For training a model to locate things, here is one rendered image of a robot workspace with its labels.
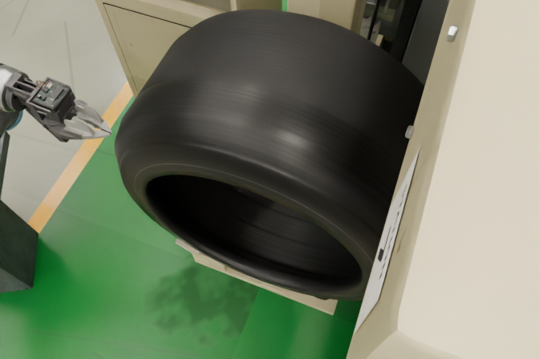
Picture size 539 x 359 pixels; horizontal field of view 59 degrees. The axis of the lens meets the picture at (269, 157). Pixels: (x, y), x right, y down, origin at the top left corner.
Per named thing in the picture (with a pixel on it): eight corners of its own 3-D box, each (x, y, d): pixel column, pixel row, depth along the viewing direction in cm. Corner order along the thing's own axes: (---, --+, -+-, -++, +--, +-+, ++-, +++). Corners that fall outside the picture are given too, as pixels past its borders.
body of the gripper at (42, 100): (51, 114, 92) (-3, 91, 93) (63, 137, 99) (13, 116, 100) (74, 85, 95) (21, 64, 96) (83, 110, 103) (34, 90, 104)
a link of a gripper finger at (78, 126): (97, 133, 93) (55, 116, 94) (103, 148, 98) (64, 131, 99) (106, 121, 94) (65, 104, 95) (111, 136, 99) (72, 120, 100)
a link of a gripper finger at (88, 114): (106, 121, 94) (65, 104, 95) (111, 136, 99) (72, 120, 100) (114, 109, 96) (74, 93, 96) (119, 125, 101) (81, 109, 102)
